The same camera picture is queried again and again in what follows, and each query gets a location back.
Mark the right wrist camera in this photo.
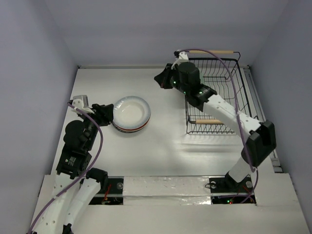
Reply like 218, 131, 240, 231
171, 50, 189, 70

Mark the silver tape strip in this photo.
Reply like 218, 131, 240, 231
122, 176, 212, 206

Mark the black wire dish rack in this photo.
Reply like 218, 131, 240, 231
185, 49, 260, 137

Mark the white bowl plate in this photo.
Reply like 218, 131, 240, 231
113, 96, 151, 127

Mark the red and teal plate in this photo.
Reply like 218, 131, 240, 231
113, 118, 150, 130

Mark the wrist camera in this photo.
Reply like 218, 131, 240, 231
171, 50, 189, 70
69, 95, 95, 115

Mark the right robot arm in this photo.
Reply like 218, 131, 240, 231
154, 62, 276, 191

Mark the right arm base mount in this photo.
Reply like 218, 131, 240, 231
204, 174, 256, 205

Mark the blue floral plate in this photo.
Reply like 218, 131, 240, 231
113, 125, 145, 134

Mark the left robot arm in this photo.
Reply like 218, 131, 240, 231
28, 99, 114, 234

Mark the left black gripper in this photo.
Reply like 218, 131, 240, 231
79, 102, 114, 149

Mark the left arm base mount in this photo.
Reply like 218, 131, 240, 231
86, 168, 124, 205

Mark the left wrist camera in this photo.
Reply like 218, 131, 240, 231
69, 95, 95, 115

